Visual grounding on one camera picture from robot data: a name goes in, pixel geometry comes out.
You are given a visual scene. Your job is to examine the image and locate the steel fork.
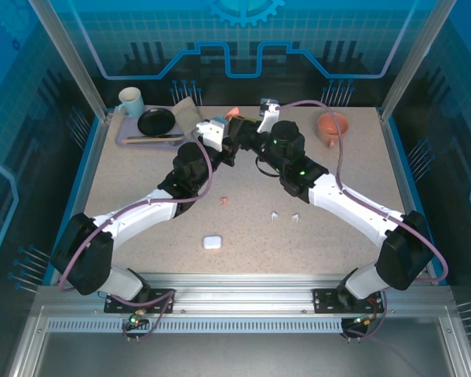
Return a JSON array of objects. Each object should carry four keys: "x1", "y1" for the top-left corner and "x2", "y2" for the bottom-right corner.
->
[{"x1": 132, "y1": 140, "x2": 184, "y2": 148}]

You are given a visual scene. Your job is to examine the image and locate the light wooden chopsticks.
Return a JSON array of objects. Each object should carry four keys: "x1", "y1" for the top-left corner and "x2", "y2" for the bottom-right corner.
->
[{"x1": 126, "y1": 136, "x2": 184, "y2": 143}]

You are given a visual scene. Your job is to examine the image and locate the orange ceramic cup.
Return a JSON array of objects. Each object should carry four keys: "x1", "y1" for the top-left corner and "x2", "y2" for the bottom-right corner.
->
[{"x1": 316, "y1": 112, "x2": 351, "y2": 149}]

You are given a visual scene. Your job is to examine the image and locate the folded beige cloth napkin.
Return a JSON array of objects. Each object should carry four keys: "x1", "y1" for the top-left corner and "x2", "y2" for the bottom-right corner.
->
[{"x1": 170, "y1": 97, "x2": 206, "y2": 141}]

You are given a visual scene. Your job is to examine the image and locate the black round plate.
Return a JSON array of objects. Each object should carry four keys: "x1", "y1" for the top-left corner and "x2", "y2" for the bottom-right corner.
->
[{"x1": 137, "y1": 107, "x2": 177, "y2": 137}]

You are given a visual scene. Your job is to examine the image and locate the lavender plastic tray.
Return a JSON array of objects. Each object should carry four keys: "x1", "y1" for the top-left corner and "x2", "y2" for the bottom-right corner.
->
[{"x1": 115, "y1": 105, "x2": 192, "y2": 152}]

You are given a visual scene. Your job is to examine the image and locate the light blue mug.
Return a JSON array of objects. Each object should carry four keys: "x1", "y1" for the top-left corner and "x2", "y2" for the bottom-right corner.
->
[{"x1": 116, "y1": 86, "x2": 146, "y2": 119}]

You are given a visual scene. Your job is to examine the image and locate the slotted aluminium strip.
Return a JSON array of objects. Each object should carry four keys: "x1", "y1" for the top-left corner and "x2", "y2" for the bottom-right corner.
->
[{"x1": 46, "y1": 318, "x2": 356, "y2": 335}]

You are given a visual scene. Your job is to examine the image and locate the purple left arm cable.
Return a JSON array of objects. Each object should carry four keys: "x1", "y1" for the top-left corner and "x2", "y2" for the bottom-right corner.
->
[{"x1": 57, "y1": 135, "x2": 215, "y2": 342}]

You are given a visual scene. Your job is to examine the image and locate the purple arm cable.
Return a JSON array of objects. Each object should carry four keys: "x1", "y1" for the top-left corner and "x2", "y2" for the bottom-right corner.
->
[
  {"x1": 276, "y1": 99, "x2": 450, "y2": 342},
  {"x1": 57, "y1": 135, "x2": 215, "y2": 342}
]

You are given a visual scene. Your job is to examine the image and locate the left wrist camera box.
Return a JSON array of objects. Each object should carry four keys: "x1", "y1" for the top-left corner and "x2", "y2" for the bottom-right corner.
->
[{"x1": 195, "y1": 116, "x2": 231, "y2": 153}]

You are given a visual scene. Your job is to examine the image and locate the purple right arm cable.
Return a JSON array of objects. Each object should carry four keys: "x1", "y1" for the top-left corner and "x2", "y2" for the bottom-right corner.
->
[{"x1": 276, "y1": 99, "x2": 450, "y2": 342}]

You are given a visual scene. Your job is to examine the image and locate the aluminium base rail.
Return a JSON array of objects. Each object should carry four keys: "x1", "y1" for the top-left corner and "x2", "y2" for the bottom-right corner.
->
[{"x1": 35, "y1": 273, "x2": 455, "y2": 316}]

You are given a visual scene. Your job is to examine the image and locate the aluminium frame post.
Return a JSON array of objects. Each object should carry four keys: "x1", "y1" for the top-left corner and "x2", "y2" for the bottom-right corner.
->
[
  {"x1": 27, "y1": 0, "x2": 111, "y2": 123},
  {"x1": 378, "y1": 0, "x2": 451, "y2": 123}
]

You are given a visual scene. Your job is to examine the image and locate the cable connector with green light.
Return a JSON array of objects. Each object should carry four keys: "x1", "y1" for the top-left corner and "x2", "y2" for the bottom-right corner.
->
[
  {"x1": 352, "y1": 313, "x2": 378, "y2": 328},
  {"x1": 126, "y1": 309, "x2": 148, "y2": 328}
]

